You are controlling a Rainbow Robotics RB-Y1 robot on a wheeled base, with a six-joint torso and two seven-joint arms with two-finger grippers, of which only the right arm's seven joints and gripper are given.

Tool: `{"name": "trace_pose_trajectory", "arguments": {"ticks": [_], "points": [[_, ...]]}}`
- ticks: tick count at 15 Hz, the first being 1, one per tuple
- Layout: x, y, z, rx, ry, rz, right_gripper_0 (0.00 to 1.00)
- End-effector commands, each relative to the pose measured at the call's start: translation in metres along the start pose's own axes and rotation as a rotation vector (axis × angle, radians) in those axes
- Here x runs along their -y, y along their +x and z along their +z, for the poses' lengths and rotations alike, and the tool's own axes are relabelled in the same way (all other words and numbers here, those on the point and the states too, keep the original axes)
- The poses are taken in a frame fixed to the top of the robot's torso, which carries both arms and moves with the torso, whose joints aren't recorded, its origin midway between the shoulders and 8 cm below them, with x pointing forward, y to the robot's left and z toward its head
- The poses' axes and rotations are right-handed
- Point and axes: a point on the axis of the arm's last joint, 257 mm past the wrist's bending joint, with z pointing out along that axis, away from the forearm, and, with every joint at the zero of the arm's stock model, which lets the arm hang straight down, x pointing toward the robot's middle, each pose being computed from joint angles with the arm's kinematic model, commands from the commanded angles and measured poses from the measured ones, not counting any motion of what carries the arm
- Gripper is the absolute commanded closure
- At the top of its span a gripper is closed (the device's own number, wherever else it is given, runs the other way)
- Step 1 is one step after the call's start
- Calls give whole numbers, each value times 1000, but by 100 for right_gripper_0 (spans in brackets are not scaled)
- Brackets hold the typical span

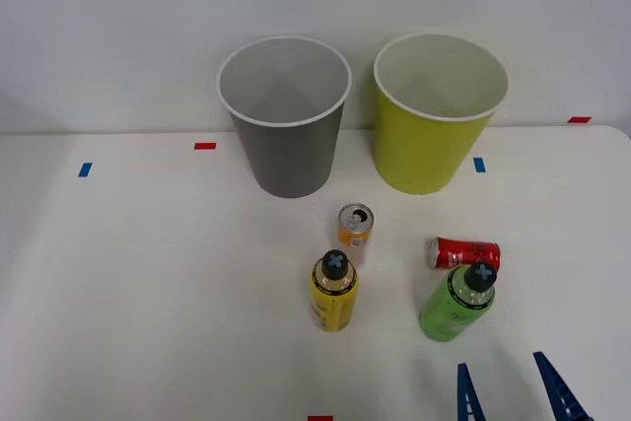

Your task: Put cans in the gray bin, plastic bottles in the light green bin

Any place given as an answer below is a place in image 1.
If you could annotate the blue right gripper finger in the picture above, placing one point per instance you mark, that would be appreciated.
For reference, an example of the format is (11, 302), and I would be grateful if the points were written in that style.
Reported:
(467, 399)
(559, 394)

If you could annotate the green bottle with black cap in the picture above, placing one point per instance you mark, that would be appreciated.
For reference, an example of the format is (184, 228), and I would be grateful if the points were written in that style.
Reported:
(451, 305)

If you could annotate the red drink can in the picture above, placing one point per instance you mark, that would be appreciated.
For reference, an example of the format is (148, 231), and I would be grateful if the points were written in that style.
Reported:
(461, 254)

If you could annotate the yellow bottle with black cap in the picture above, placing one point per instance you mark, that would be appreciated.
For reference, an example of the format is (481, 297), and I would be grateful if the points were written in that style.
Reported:
(332, 300)

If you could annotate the orange drink can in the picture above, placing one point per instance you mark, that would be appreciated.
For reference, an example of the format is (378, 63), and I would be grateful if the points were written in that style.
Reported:
(354, 231)

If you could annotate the yellow-green plastic waste bin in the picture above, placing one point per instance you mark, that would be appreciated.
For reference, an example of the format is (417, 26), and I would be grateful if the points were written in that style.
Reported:
(424, 150)

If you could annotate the grey plastic waste bin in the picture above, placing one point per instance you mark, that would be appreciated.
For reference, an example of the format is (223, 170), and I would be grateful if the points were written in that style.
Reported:
(288, 160)

